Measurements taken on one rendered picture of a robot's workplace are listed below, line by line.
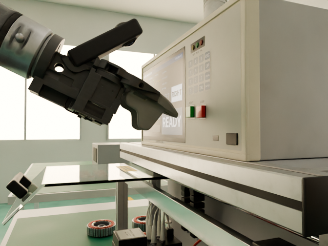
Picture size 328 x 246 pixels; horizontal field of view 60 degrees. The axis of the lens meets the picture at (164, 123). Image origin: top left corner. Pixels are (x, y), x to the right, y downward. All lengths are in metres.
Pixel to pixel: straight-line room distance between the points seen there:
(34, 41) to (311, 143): 0.38
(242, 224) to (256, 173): 0.30
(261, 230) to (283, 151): 0.20
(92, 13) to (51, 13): 0.67
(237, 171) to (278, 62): 0.15
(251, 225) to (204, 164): 0.22
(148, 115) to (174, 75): 0.14
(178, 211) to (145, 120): 0.14
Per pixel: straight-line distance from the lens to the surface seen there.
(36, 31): 0.41
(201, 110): 0.43
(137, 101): 0.42
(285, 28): 0.41
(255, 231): 0.56
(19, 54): 0.40
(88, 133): 5.13
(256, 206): 0.30
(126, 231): 0.70
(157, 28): 5.76
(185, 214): 0.43
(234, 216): 0.60
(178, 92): 0.52
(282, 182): 0.26
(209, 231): 0.37
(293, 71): 0.40
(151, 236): 0.70
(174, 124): 0.53
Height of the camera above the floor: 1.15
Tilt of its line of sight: 1 degrees up
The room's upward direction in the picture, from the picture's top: straight up
